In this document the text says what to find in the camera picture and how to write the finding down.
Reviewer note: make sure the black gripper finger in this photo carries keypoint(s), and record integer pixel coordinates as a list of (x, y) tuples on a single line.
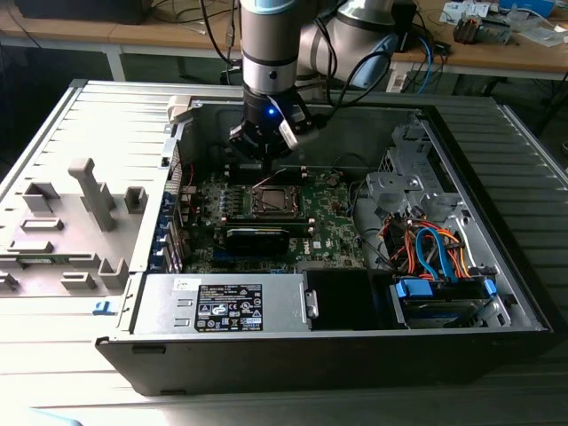
[(283, 151), (248, 139)]

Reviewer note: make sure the silver topped CPU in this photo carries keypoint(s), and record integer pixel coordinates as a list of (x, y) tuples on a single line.
[(271, 199)]

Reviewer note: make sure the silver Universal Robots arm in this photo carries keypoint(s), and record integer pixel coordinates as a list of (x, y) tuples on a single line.
[(266, 40)]

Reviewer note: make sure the black RAM slot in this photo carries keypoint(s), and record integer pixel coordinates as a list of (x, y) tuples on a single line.
[(266, 218), (239, 173), (239, 181), (266, 224)]

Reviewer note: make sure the CPU socket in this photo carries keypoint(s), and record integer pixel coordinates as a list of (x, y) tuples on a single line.
[(275, 214)]

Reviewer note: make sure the dark CPU cooler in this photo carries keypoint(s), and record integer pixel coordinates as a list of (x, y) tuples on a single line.
[(466, 30)]

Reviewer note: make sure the round coin cell battery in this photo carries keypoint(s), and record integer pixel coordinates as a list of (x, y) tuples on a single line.
[(332, 179)]

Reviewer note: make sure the beige plastic block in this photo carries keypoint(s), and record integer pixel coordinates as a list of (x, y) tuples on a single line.
[(179, 110)]

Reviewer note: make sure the green motherboard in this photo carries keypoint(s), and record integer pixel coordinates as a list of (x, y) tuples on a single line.
[(328, 222)]

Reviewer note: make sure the black graphics card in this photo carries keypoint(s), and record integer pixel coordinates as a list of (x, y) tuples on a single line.
[(257, 242)]

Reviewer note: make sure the silver metal drive cage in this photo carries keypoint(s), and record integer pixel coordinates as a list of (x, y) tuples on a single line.
[(401, 184)]

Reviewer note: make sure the wooden desk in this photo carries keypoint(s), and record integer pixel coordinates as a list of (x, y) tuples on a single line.
[(497, 55), (133, 37)]

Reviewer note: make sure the black monitor stand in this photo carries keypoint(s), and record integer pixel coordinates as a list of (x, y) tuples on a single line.
[(408, 26)]

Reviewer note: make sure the grey power supply unit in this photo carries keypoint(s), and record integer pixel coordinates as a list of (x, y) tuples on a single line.
[(168, 306)]

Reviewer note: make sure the grey parts rack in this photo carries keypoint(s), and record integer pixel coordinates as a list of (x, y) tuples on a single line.
[(66, 208)]

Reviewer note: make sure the black box device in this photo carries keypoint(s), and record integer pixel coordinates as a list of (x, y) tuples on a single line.
[(80, 11)]

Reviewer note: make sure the black open PC case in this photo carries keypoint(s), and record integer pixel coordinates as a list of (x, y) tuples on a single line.
[(310, 364)]

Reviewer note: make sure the hard disk in blue carrier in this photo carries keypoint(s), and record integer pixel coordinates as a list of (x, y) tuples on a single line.
[(437, 313)]

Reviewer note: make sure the green RAM stick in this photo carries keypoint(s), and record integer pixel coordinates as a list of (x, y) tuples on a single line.
[(57, 259)]

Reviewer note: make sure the grey green electronic module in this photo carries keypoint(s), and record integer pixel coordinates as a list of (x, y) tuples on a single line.
[(492, 31)]

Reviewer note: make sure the blue cardboard box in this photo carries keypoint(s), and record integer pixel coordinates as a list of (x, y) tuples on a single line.
[(528, 5)]

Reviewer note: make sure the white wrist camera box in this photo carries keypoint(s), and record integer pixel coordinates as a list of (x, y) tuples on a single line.
[(304, 133)]

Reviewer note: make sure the small blue plastic bracket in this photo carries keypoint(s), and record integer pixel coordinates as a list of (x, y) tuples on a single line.
[(98, 306)]

